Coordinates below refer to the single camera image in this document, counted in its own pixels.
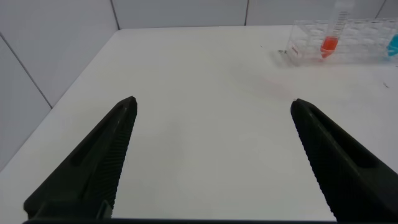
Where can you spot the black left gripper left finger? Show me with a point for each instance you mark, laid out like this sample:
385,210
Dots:
90,174

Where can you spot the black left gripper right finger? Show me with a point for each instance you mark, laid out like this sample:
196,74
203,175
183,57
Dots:
348,174

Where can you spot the test tube with blue pigment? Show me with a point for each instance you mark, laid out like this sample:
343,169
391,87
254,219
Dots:
394,46

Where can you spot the test tube with red pigment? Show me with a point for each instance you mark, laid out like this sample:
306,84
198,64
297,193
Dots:
329,45

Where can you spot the clear plastic test tube rack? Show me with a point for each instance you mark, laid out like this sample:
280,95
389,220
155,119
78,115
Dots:
360,40

